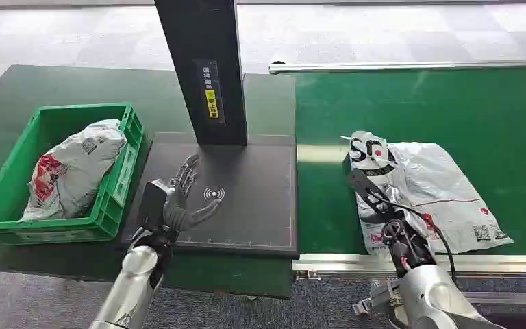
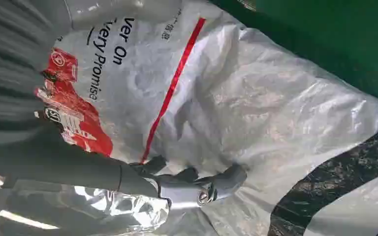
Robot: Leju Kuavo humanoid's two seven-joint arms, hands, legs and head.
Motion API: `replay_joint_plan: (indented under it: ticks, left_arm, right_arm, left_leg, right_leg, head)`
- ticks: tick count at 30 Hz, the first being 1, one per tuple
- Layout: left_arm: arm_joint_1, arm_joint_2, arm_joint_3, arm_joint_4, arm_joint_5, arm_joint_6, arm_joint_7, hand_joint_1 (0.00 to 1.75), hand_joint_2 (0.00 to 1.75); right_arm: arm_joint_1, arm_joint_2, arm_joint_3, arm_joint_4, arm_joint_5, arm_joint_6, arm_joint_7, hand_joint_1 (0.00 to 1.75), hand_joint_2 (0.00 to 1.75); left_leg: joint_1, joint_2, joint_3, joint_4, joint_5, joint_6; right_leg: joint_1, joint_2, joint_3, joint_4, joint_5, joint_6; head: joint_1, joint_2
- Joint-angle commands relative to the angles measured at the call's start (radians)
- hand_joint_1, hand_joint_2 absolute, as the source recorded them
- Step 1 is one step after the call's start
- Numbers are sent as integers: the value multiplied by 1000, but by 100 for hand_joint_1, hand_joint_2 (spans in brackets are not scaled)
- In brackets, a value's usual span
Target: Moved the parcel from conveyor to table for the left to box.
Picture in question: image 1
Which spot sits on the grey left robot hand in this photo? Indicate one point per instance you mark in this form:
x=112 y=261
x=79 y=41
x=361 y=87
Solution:
x=177 y=213

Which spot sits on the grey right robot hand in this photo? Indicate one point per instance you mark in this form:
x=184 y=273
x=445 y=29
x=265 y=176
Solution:
x=376 y=200

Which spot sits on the grey parcel bag black print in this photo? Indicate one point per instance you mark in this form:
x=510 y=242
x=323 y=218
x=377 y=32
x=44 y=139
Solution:
x=444 y=190

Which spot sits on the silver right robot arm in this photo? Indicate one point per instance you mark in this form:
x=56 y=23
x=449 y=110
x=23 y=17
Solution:
x=431 y=295

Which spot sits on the green conveyor belt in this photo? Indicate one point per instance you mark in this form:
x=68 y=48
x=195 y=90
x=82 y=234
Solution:
x=426 y=104

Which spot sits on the grey parcel bag red print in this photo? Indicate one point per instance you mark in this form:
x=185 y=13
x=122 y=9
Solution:
x=77 y=168

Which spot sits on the yellow warning sticker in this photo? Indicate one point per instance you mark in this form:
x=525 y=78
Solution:
x=211 y=104

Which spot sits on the green plastic crate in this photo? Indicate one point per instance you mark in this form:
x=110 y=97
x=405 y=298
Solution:
x=4 y=200

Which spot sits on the black scanner column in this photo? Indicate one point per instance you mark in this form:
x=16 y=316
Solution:
x=199 y=36

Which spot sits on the wide silver conveyor rail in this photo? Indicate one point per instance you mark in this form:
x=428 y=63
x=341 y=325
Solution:
x=344 y=264

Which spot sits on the black scanner base plate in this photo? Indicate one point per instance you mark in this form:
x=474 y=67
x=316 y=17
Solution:
x=254 y=204

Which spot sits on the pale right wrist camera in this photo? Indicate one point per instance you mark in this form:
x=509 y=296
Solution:
x=374 y=299

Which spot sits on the thin silver conveyor rail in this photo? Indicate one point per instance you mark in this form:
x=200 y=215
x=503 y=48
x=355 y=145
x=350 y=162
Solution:
x=403 y=66

